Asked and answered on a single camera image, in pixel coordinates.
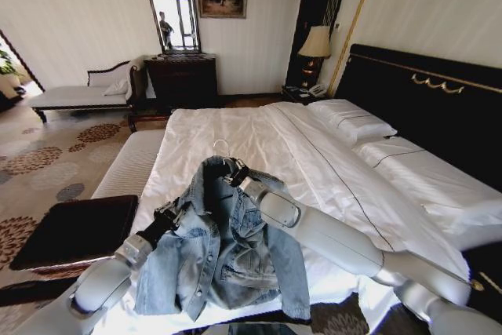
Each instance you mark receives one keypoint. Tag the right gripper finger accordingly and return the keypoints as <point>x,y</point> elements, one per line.
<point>222,179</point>
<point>231,161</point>

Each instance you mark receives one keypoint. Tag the white robot front shell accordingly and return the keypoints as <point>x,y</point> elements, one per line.
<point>255,329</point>

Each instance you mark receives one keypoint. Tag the person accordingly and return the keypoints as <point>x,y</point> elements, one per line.
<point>166,29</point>

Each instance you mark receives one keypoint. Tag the dark wooden low table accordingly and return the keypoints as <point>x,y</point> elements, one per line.
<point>74,229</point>

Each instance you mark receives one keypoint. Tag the dark wooden nightstand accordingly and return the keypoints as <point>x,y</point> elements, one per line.
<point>294,96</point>

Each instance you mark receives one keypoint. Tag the white desk telephone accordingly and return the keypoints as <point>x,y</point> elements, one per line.
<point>317,90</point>

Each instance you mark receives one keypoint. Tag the white cushion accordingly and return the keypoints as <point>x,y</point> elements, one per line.
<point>117,88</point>

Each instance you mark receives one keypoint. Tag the black headboard with gold trim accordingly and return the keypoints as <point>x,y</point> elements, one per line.
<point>431,111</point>

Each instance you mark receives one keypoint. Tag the small white pillow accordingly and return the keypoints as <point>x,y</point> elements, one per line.
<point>349,119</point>

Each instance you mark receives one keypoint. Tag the white chaise longue dark frame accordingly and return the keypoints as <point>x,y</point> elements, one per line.
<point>74,95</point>

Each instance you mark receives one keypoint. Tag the green potted plant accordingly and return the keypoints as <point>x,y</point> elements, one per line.
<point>6,61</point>

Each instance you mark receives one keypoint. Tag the bed with white duvet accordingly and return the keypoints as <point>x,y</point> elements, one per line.
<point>298,146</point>

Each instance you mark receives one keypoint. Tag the dark framed wall mirror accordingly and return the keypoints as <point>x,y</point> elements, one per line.
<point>172,13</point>

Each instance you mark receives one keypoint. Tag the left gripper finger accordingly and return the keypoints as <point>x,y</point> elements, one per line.
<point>181,220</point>
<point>166,206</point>

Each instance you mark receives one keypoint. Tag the white clothes hanger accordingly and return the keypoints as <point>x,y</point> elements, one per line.
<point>220,146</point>

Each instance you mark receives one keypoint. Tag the white upholstered bed bench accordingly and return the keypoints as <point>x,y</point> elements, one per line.
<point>125,166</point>

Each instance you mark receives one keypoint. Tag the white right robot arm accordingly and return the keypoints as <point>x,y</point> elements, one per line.
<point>333,241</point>

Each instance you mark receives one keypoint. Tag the gold vertical wall trim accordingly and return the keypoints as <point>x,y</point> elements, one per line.
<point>359,9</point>

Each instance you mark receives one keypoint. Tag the dark wooden dresser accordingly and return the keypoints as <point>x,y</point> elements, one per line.
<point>182,80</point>

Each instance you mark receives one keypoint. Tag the large white pillow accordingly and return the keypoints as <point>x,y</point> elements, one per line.
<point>439,182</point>

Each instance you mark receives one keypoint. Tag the table lamp with beige shade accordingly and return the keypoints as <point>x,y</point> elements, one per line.
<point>314,42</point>

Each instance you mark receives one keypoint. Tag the light blue denim jacket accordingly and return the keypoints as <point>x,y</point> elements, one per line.
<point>235,256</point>

